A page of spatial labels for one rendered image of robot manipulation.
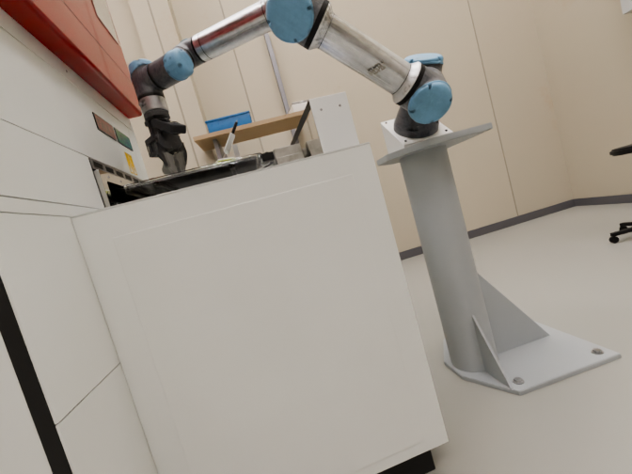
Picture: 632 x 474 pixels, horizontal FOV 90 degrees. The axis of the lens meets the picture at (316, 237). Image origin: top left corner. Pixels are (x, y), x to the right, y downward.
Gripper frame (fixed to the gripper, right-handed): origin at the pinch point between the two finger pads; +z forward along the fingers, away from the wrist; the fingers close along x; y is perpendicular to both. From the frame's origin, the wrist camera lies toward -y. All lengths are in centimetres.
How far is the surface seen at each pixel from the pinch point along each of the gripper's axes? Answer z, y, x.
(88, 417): 42, -26, 43
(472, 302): 65, -58, -55
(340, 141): 7, -49, -13
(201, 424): 57, -23, 26
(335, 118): 1, -49, -14
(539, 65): -62, -89, -382
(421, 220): 34, -49, -53
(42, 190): 5.0, -19.9, 37.9
